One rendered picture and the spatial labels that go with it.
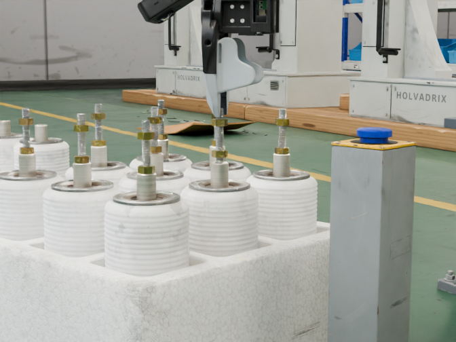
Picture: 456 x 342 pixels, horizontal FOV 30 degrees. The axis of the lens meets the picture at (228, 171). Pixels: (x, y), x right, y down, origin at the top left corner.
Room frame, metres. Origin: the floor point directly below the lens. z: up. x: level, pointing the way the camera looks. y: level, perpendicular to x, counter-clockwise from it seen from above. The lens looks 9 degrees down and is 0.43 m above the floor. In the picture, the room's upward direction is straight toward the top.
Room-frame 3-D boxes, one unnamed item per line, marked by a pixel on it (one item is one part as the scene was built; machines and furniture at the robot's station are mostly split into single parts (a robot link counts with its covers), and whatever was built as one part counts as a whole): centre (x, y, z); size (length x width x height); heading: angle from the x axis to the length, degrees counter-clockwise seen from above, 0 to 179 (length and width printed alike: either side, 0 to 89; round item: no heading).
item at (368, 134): (0.96, -0.17, 0.32); 0.04 x 0.04 x 0.02
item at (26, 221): (1.10, 0.26, 0.16); 0.10 x 0.10 x 0.18
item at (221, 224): (1.03, 0.01, 0.16); 0.10 x 0.10 x 0.18
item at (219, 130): (1.03, 0.01, 0.31); 0.01 x 0.01 x 0.08
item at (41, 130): (1.49, 0.33, 0.26); 0.02 x 0.02 x 0.03
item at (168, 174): (1.11, 0.10, 0.25); 0.08 x 0.08 x 0.01
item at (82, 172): (1.02, 0.18, 0.26); 0.02 x 0.02 x 0.03
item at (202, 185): (1.03, 0.01, 0.25); 0.08 x 0.08 x 0.01
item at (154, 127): (1.11, 0.10, 0.30); 0.01 x 0.01 x 0.08
